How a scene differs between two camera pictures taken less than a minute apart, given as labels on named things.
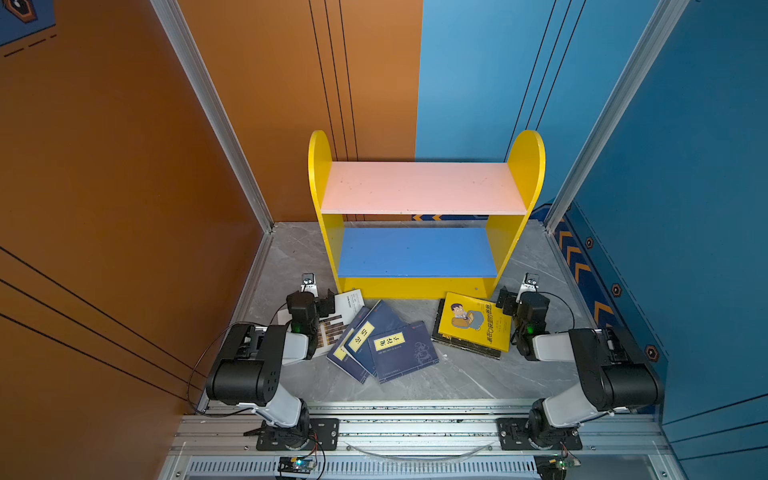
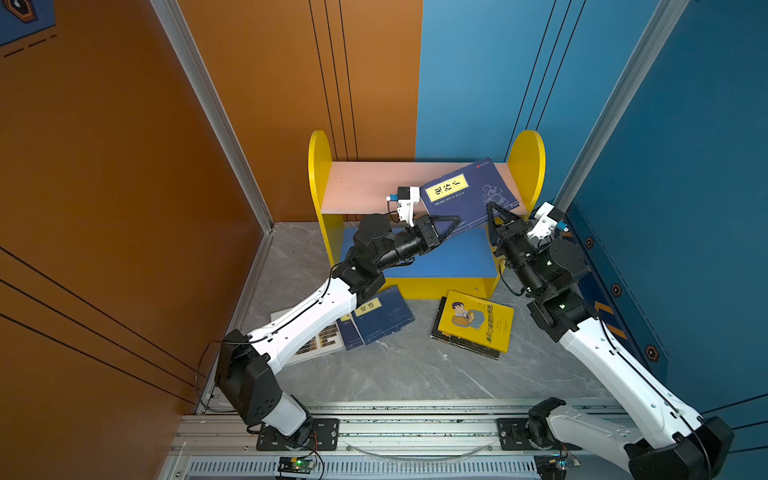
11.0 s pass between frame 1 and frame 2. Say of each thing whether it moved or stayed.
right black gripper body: moved
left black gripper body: moved
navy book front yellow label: moved
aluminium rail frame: stayed
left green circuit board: stayed
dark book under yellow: stayed
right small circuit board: stayed
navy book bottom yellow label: moved
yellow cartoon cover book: stayed
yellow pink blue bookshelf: stayed
